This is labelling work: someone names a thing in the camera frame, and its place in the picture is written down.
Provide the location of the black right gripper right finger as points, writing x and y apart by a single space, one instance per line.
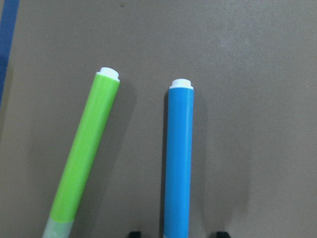
222 234

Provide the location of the green marker pen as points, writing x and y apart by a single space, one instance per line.
82 153

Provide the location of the blue marker pen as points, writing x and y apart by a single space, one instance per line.
178 159

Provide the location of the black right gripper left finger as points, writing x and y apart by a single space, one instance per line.
135 234

